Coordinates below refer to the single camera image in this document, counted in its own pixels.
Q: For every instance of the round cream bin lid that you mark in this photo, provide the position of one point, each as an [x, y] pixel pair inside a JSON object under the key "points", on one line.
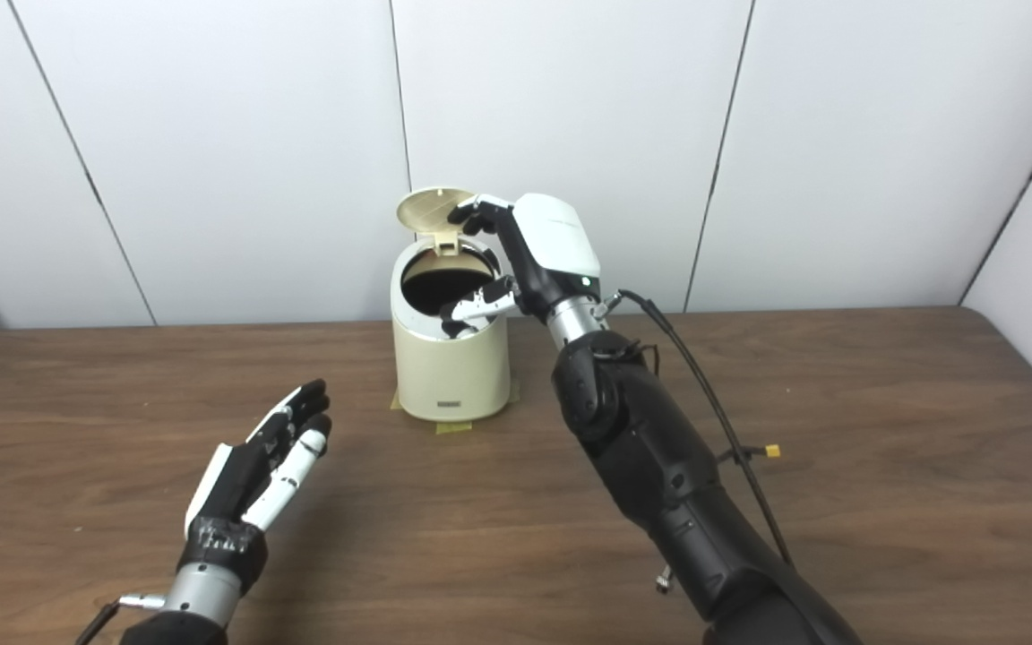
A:
{"points": [[431, 210]]}

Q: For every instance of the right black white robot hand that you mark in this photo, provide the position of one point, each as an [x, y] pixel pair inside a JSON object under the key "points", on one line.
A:
{"points": [[556, 237]]}

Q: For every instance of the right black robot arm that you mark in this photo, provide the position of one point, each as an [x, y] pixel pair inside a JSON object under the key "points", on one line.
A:
{"points": [[659, 466]]}

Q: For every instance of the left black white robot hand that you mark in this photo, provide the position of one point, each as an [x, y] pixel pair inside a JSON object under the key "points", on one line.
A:
{"points": [[229, 484]]}

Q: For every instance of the cream-colored bin body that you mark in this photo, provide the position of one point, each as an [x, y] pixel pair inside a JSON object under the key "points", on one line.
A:
{"points": [[449, 376]]}

